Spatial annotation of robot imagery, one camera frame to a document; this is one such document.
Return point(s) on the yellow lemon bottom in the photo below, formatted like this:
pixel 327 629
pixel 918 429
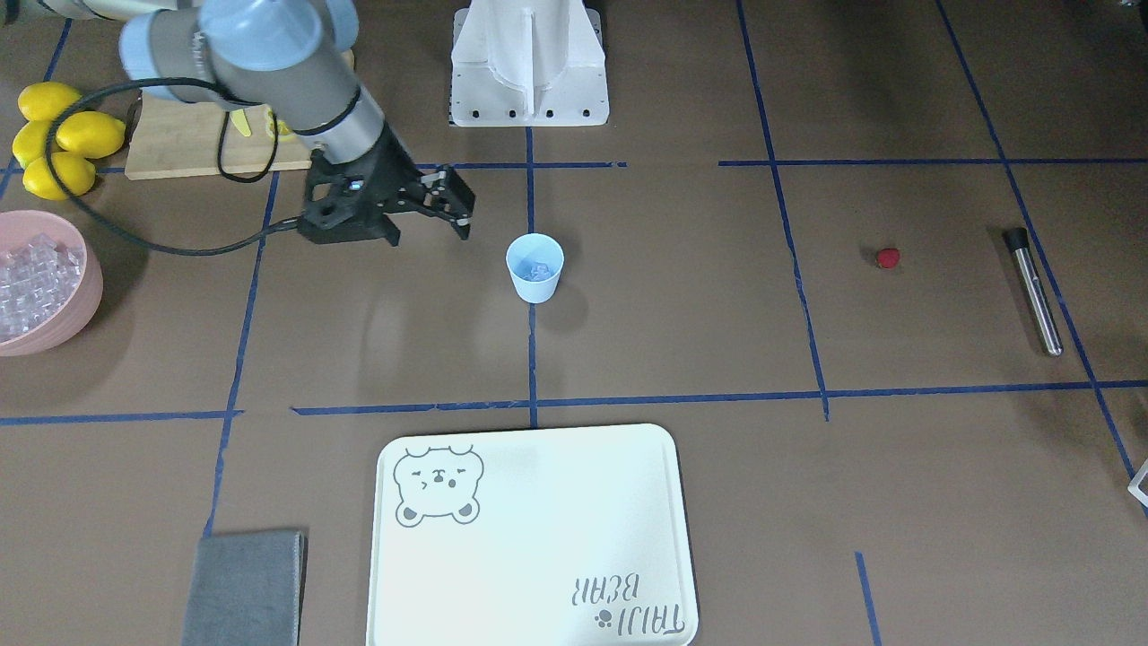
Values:
pixel 48 178

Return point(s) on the ice cube in cup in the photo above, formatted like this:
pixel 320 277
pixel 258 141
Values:
pixel 537 271

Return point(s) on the pink bowl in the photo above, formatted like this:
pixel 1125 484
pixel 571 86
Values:
pixel 18 227

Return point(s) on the light blue cup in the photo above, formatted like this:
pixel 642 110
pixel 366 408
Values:
pixel 534 246

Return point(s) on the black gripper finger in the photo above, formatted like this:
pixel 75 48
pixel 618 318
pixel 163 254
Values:
pixel 445 182
pixel 457 214

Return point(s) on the grey folded cloth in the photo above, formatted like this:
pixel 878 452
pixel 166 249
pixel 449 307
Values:
pixel 246 589

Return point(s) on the yellow lemon top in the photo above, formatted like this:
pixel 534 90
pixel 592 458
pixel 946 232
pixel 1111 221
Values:
pixel 44 101

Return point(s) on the yellow lemon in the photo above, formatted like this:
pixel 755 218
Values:
pixel 32 141
pixel 91 134
pixel 44 101
pixel 48 178

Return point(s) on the wooden cutting board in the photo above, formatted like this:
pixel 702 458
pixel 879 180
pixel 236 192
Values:
pixel 179 144

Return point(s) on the yellow plastic knife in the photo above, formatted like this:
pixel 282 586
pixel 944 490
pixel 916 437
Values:
pixel 238 119

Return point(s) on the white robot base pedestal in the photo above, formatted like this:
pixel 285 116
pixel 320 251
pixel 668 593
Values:
pixel 528 64

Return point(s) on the red strawberry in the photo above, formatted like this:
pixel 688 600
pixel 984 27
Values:
pixel 888 258

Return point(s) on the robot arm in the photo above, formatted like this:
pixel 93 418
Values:
pixel 288 56

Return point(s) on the white bear tray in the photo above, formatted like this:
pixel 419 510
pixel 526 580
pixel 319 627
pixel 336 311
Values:
pixel 562 536

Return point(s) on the steel muddler black tip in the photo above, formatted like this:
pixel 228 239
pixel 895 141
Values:
pixel 1018 244

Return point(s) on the lemon slices row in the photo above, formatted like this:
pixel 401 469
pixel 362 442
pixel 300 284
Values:
pixel 275 128

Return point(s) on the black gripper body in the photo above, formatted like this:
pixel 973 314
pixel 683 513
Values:
pixel 392 167

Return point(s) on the pile of clear ice cubes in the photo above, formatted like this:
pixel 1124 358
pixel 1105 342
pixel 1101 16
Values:
pixel 37 279

